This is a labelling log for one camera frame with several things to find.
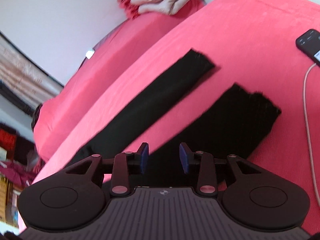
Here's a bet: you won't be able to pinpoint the black pants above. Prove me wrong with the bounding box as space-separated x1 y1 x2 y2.
69 50 281 164

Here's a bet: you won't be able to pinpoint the pink front mattress cover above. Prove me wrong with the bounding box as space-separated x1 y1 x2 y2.
36 0 319 233

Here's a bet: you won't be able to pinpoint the black smartphone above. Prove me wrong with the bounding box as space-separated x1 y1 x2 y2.
295 29 320 67

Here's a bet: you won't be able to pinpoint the pink rear mattress cover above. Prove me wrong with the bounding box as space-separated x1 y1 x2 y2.
34 0 204 161

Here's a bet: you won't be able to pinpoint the white charging cable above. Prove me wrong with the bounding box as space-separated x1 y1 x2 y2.
303 63 320 207

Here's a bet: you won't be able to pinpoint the pink mattress cover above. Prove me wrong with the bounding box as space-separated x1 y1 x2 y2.
34 0 204 161
36 0 319 233

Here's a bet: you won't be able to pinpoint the cluttered wooden shelf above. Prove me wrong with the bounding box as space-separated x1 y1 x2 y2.
1 123 39 228

